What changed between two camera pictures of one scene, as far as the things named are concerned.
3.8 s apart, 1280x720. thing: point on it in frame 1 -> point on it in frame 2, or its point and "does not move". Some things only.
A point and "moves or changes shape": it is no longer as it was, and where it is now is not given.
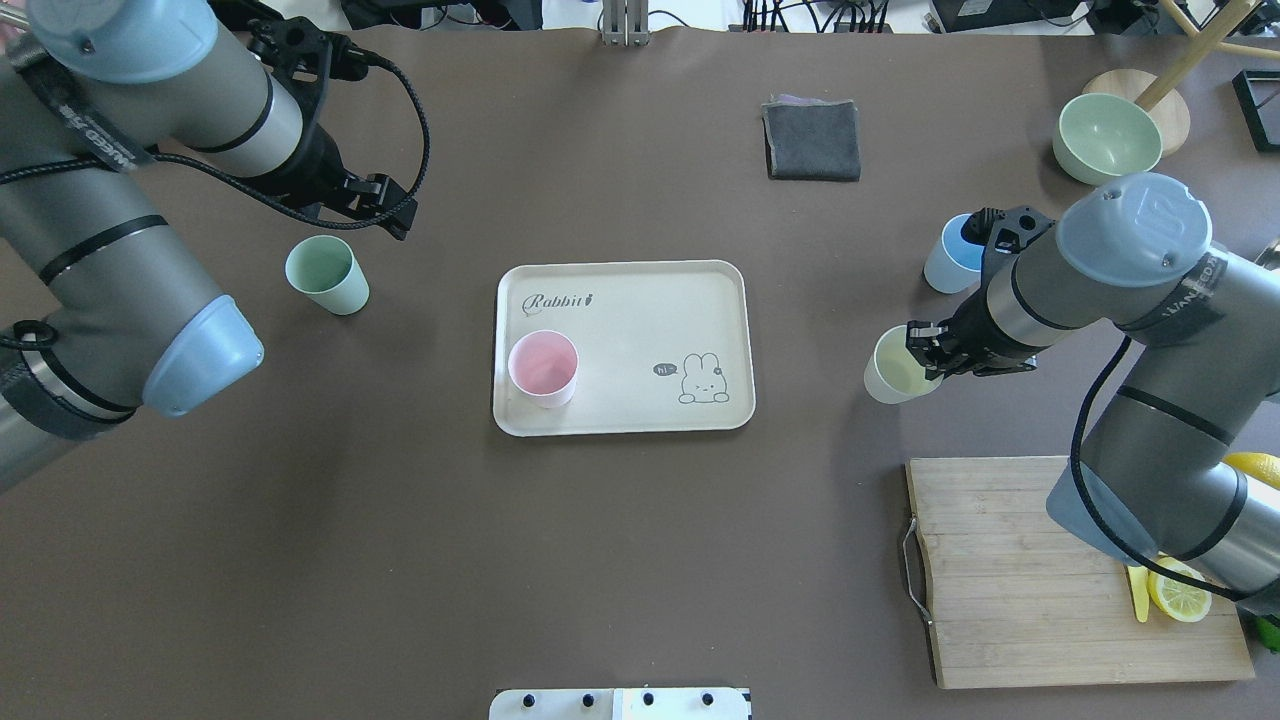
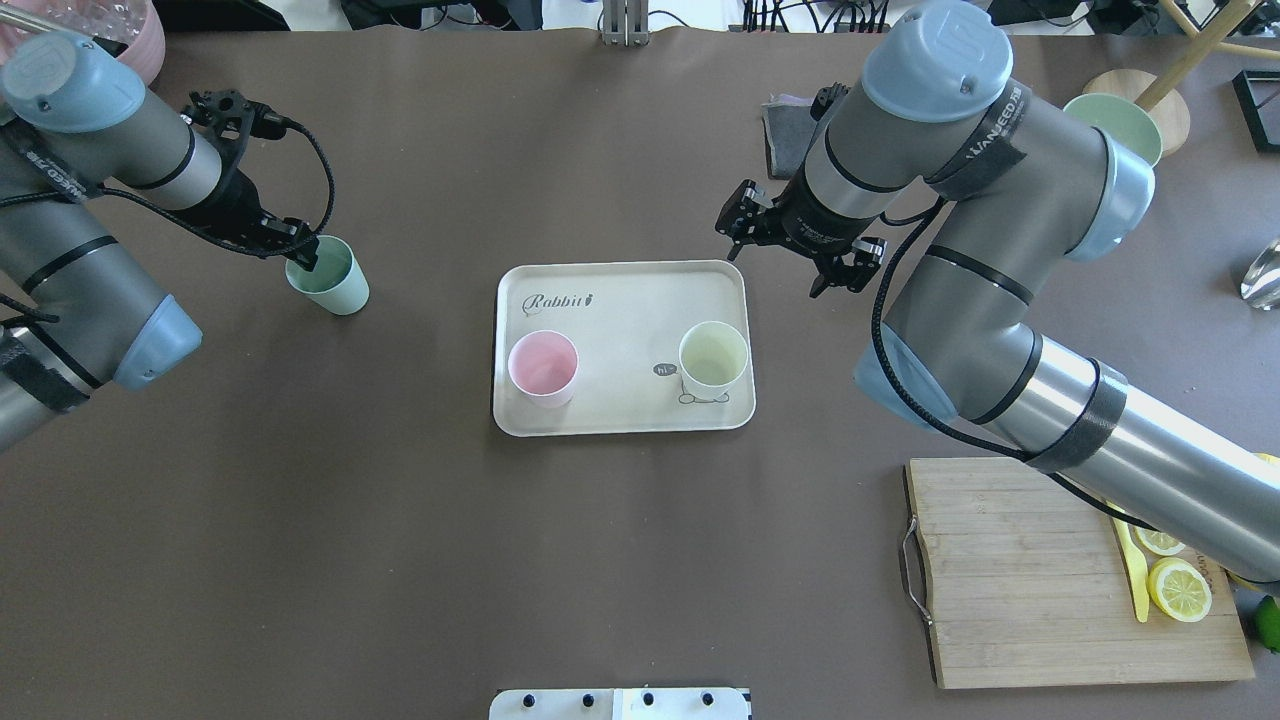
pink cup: x=542 y=368 does not move
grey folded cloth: x=812 y=139 does not move
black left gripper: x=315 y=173 -> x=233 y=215
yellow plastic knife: x=1139 y=582 does not move
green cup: x=327 y=269 does not move
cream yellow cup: x=892 y=374 moves or changes shape
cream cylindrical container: x=1169 y=112 does not move
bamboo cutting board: x=1019 y=598 does not move
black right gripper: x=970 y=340 -> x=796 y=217
